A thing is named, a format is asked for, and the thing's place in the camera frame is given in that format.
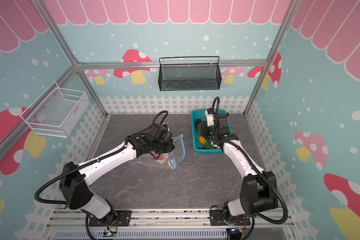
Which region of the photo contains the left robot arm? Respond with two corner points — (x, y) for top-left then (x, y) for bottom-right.
(34, 123), (175, 224)

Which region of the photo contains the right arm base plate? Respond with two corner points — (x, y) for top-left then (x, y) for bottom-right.
(209, 209), (251, 226)

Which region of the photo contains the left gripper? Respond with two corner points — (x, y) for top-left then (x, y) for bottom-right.
(151, 138), (176, 154)

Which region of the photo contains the black wire mesh basket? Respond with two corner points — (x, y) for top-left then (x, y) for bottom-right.
(158, 56), (222, 92)

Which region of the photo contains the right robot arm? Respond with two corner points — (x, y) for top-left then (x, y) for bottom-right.
(198, 108), (288, 225)

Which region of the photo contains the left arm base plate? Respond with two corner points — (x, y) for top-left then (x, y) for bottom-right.
(89, 210), (132, 227)

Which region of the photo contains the white wire mesh basket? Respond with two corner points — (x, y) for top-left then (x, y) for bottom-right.
(20, 82), (90, 138)

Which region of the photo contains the clear zip top bag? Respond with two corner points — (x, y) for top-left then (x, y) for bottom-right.
(128, 134), (186, 169)

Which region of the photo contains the white perforated cable tray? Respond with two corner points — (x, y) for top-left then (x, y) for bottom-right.
(52, 229), (229, 240)

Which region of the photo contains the teal plastic basket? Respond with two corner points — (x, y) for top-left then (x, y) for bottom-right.
(191, 109), (223, 154)

